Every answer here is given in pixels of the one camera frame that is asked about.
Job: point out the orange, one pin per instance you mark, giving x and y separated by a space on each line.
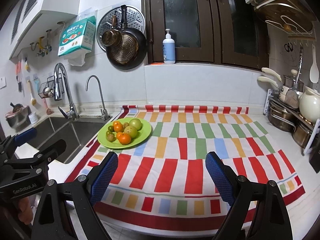
118 126
124 138

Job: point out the large green apple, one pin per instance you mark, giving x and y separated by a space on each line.
136 124

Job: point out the white rice paddle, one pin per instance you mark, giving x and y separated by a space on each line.
314 73

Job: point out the wooden cutting board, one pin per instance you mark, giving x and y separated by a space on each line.
275 11

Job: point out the dark brown window sash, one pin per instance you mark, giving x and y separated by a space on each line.
243 20
180 12

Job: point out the striped colourful tablecloth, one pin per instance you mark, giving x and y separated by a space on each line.
170 172

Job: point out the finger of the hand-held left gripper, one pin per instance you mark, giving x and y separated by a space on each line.
25 133
53 147

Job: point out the green plate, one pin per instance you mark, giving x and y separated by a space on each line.
142 137

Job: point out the black frying pan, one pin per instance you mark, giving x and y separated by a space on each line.
141 47

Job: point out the small yellow-green fruit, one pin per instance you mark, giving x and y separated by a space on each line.
109 133

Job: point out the thin gooseneck faucet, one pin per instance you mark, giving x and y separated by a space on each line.
96 80

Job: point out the hanging kitchen utensils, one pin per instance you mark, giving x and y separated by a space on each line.
19 75

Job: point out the white pot rack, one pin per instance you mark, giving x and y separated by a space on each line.
268 102

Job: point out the small brass saucepan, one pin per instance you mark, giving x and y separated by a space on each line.
111 37

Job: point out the black scissors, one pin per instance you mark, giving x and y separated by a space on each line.
288 47

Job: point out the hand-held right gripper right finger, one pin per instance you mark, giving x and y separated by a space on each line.
220 177

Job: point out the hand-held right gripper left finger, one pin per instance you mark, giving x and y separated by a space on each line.
103 177

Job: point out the wall water valves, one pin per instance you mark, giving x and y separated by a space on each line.
40 45

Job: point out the dark pot with pink cloth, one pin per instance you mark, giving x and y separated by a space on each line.
16 118

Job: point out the person's left hand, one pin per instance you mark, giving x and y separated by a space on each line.
25 210

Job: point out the white cup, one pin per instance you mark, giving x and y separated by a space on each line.
33 118

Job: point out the dish brush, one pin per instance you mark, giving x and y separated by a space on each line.
32 97

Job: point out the white pump bottle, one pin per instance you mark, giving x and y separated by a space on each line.
169 50

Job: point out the cream jug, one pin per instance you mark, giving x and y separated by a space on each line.
308 107

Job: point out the chrome kitchen faucet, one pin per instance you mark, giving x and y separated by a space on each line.
65 90

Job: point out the steel pot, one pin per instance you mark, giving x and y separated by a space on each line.
281 117
301 132

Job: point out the brass perforated strainer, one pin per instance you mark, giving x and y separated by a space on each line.
123 50

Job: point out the yellow-green apple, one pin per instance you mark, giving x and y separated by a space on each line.
130 131

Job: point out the small dark green fruit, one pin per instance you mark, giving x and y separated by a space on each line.
110 127

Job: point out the round steel steamer plate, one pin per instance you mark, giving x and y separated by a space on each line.
133 17

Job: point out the white wall switch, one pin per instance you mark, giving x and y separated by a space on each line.
3 82

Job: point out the steel sink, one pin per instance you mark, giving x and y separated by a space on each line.
67 135

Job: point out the paper towel pack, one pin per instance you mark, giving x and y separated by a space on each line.
75 37

